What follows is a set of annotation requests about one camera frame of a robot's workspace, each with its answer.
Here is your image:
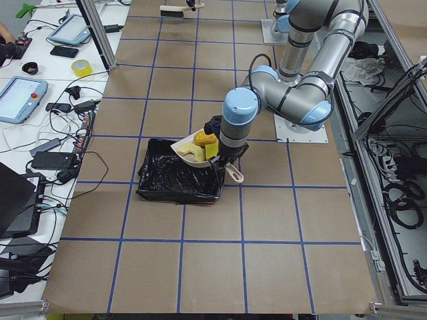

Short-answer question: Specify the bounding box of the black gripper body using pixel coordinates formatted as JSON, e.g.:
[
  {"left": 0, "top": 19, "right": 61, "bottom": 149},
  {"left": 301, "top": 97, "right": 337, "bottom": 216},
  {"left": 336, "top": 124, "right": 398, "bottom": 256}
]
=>
[{"left": 209, "top": 143, "right": 249, "bottom": 168}]

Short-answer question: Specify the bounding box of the yellow sponge piece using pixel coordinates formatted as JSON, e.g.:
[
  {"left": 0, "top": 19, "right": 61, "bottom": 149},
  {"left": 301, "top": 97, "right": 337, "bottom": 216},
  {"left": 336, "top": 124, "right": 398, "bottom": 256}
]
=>
[{"left": 204, "top": 141, "right": 219, "bottom": 160}]

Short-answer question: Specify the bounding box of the beige plastic dustpan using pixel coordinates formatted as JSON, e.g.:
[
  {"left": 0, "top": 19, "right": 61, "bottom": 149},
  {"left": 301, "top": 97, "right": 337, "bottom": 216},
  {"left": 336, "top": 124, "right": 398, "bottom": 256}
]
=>
[{"left": 169, "top": 129, "right": 246, "bottom": 184}]

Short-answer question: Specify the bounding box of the beige hand brush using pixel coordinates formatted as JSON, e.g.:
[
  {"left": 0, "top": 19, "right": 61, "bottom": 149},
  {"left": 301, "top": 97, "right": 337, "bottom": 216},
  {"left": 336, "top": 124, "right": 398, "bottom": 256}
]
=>
[{"left": 159, "top": 3, "right": 205, "bottom": 18}]

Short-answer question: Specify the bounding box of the yellow crescent bread piece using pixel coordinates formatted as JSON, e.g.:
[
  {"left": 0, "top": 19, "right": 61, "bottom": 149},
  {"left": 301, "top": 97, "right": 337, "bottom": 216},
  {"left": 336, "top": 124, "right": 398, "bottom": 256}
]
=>
[{"left": 177, "top": 143, "right": 205, "bottom": 162}]

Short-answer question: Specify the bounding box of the orange round bread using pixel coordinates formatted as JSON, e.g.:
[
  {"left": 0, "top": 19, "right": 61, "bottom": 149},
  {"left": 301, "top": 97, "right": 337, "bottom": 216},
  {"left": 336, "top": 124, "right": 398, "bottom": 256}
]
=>
[{"left": 193, "top": 129, "right": 218, "bottom": 148}]

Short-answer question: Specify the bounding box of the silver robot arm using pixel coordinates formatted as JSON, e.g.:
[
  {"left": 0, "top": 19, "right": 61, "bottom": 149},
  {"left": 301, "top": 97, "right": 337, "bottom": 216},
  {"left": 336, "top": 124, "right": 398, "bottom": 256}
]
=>
[
  {"left": 205, "top": 1, "right": 368, "bottom": 167},
  {"left": 230, "top": 1, "right": 299, "bottom": 42}
]

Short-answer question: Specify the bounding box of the black bag lined bin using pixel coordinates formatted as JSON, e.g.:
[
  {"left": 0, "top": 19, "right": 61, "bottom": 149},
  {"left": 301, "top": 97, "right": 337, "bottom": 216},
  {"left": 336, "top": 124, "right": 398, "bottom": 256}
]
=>
[{"left": 136, "top": 139, "right": 225, "bottom": 204}]

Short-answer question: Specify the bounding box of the far blue teach pendant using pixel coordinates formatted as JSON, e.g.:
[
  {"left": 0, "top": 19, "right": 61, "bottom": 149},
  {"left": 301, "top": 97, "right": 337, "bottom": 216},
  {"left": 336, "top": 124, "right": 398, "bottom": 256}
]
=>
[{"left": 47, "top": 14, "right": 91, "bottom": 47}]

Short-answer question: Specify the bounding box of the blue teach pendant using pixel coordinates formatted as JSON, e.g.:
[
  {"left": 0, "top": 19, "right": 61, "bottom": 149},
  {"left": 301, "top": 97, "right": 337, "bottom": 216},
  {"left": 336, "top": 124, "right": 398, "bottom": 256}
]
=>
[
  {"left": 47, "top": 14, "right": 91, "bottom": 47},
  {"left": 1, "top": 76, "right": 48, "bottom": 124}
]

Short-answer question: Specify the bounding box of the yellow tape roll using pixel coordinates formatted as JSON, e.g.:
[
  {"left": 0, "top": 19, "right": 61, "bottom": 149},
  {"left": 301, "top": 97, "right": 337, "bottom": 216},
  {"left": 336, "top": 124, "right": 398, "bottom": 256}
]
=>
[{"left": 71, "top": 59, "right": 93, "bottom": 77}]

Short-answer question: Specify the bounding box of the black smartphone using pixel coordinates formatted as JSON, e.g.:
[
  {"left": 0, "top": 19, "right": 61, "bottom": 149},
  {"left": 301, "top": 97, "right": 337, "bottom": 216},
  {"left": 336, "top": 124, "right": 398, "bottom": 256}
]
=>
[{"left": 50, "top": 46, "right": 79, "bottom": 59}]

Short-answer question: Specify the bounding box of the power strip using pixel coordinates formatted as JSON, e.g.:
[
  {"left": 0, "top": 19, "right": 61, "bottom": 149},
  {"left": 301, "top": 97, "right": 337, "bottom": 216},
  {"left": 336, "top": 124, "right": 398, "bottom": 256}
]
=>
[{"left": 73, "top": 111, "right": 96, "bottom": 155}]

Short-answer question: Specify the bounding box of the white crumpled cloth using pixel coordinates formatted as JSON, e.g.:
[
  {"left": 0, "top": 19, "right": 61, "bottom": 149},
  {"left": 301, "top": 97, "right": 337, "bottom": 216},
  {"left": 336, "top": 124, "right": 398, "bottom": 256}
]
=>
[{"left": 342, "top": 57, "right": 385, "bottom": 86}]

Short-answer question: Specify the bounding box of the green plastic tool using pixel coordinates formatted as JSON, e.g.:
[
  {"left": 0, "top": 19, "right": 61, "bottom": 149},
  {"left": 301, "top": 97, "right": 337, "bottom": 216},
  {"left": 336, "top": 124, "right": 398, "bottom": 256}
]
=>
[{"left": 15, "top": 3, "right": 35, "bottom": 19}]

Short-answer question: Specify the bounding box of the black power adapter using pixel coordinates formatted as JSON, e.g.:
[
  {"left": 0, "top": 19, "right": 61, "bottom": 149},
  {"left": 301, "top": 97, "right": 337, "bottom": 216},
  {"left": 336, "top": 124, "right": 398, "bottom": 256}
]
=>
[{"left": 31, "top": 151, "right": 77, "bottom": 170}]

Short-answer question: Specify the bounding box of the near blue teach pendant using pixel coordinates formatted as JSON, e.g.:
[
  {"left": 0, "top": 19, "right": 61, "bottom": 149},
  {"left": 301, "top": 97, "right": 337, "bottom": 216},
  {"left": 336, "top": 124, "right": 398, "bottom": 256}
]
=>
[{"left": 1, "top": 76, "right": 48, "bottom": 124}]

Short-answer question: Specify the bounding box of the black laptop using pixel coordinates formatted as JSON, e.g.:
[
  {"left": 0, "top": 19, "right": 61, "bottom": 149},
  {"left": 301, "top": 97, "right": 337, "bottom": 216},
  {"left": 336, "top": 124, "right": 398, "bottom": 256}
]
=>
[{"left": 1, "top": 164, "right": 46, "bottom": 239}]

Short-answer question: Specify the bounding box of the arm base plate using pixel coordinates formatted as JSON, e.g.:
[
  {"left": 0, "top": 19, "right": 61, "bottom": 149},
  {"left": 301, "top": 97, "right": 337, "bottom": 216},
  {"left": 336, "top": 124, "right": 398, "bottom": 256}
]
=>
[
  {"left": 261, "top": 19, "right": 289, "bottom": 45},
  {"left": 274, "top": 115, "right": 328, "bottom": 144}
]

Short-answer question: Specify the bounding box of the aluminium frame post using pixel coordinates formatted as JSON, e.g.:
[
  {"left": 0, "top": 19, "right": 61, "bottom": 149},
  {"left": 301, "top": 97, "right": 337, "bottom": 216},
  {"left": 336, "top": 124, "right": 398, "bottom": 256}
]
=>
[{"left": 76, "top": 0, "right": 116, "bottom": 72}]

